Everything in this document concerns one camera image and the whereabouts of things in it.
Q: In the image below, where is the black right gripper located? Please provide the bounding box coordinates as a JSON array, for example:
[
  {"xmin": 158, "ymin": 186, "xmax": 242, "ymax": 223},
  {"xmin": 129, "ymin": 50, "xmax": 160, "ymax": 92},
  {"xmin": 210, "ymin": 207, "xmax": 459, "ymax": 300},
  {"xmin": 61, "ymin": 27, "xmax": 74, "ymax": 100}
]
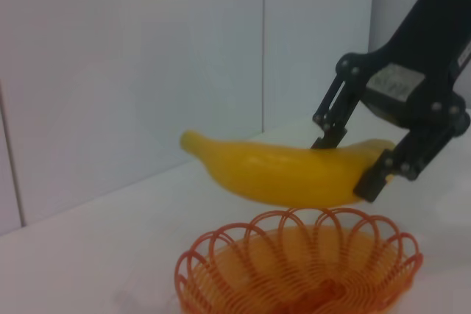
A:
[{"xmin": 335, "ymin": 0, "xmax": 471, "ymax": 139}]

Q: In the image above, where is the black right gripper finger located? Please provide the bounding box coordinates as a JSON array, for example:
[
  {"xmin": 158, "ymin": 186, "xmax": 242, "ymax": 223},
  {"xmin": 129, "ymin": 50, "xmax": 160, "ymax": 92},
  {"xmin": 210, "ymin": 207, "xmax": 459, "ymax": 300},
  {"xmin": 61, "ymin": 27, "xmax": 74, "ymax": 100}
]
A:
[
  {"xmin": 310, "ymin": 69, "xmax": 369, "ymax": 151},
  {"xmin": 353, "ymin": 122, "xmax": 471, "ymax": 204}
]

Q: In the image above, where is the yellow banana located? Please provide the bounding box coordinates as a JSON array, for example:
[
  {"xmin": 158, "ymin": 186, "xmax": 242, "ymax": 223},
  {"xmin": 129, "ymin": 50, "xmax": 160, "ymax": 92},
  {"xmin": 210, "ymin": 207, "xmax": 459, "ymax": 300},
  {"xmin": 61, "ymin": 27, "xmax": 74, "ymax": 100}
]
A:
[{"xmin": 179, "ymin": 129, "xmax": 397, "ymax": 210}]

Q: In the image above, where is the orange woven plastic basket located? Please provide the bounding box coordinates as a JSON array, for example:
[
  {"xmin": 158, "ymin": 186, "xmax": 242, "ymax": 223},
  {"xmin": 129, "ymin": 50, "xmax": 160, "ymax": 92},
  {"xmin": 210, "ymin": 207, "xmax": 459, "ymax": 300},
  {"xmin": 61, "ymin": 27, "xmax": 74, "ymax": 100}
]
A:
[{"xmin": 174, "ymin": 207, "xmax": 425, "ymax": 314}]

